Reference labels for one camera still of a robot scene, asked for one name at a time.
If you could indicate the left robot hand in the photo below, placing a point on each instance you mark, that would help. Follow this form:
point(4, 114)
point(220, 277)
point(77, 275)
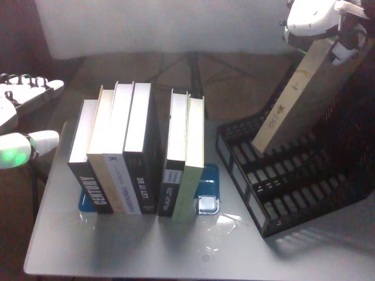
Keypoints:
point(23, 93)

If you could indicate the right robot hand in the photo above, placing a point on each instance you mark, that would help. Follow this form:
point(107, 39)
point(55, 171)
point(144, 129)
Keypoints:
point(313, 17)

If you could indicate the clear plastic wrapper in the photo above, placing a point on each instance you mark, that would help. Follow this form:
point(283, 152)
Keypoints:
point(228, 222)

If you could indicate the white book K spine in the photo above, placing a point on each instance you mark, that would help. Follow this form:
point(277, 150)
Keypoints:
point(120, 117)

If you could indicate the light green book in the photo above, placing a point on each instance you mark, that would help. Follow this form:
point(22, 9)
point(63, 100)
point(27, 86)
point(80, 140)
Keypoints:
point(194, 131)

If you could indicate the cream spine book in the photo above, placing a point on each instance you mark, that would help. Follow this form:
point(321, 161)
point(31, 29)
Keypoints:
point(99, 123)

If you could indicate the black book white label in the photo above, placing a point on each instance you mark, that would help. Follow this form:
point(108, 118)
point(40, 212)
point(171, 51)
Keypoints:
point(177, 126)

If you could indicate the black tripod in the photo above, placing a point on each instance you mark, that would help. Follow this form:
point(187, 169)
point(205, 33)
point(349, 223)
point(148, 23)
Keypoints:
point(193, 67)

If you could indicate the tan beige book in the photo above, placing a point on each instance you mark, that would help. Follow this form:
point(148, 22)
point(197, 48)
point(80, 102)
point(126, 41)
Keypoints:
point(293, 96)

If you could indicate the white cloth backdrop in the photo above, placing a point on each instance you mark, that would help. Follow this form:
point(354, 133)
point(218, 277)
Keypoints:
point(161, 23)

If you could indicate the black book Let It Be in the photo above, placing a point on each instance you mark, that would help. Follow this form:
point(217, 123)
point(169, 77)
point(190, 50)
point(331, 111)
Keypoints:
point(140, 117)

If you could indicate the black book Century spine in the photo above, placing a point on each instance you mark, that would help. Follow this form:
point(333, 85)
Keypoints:
point(90, 187)

